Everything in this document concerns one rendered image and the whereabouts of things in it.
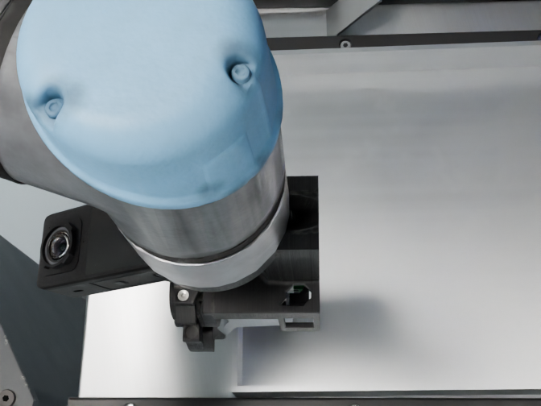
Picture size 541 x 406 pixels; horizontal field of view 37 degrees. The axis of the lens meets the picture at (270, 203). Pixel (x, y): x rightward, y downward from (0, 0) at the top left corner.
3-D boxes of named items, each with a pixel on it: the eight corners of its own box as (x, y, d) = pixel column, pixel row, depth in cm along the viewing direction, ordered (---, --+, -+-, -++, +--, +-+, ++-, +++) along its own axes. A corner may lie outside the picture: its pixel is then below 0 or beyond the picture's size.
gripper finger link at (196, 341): (224, 362, 51) (205, 337, 43) (200, 362, 51) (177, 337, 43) (226, 289, 53) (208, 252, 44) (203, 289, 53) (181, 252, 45)
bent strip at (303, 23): (375, 10, 67) (380, -33, 61) (377, 41, 66) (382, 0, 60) (208, 16, 68) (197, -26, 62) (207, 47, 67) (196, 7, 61)
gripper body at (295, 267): (320, 338, 47) (319, 291, 36) (174, 339, 47) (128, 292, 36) (319, 215, 49) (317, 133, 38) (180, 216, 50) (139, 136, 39)
